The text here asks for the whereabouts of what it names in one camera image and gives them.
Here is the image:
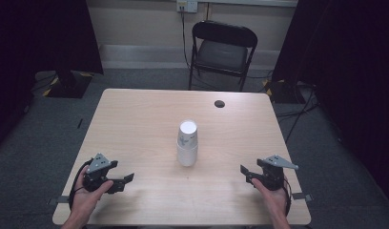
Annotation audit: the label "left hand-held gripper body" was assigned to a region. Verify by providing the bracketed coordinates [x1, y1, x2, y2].
[82, 153, 119, 194]

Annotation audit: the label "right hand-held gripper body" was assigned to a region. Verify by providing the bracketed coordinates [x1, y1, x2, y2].
[256, 155, 299, 192]

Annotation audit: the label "plain white paper cup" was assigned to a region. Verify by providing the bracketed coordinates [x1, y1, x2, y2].
[176, 143, 199, 168]

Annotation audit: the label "printed white paper cup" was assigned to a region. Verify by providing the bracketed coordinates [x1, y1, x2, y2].
[177, 119, 199, 150]

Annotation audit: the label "person's left hand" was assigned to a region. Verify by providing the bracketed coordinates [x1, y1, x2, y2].
[70, 166, 115, 213]

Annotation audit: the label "person's right hand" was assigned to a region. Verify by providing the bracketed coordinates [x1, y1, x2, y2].
[251, 177, 288, 218]

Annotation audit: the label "grey tape strip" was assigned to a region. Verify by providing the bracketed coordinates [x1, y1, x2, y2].
[47, 196, 72, 206]
[291, 192, 314, 202]

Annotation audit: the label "black stand base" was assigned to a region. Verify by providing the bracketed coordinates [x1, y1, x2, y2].
[42, 70, 95, 99]
[262, 78, 307, 105]

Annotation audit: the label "black folding chair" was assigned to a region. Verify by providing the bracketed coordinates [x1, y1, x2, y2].
[188, 20, 258, 93]

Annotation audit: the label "dark curtain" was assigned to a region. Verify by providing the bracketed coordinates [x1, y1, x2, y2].
[271, 0, 389, 209]
[0, 0, 104, 152]

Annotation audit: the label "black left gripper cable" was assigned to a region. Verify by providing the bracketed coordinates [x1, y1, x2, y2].
[68, 157, 94, 212]

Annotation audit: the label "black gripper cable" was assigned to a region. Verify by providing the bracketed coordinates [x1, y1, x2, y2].
[68, 157, 94, 212]
[281, 178, 293, 218]

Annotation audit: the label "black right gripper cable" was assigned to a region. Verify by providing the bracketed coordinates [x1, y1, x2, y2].
[281, 178, 293, 218]

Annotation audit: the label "black floor cables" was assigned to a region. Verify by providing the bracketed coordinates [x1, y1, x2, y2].
[275, 84, 321, 145]

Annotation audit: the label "black power cable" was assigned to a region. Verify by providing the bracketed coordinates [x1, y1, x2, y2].
[180, 9, 193, 71]

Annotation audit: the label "white wall cable duct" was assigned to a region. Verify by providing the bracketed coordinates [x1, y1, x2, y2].
[196, 0, 299, 9]

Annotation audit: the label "white wall socket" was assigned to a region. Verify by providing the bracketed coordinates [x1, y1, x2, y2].
[175, 0, 199, 14]

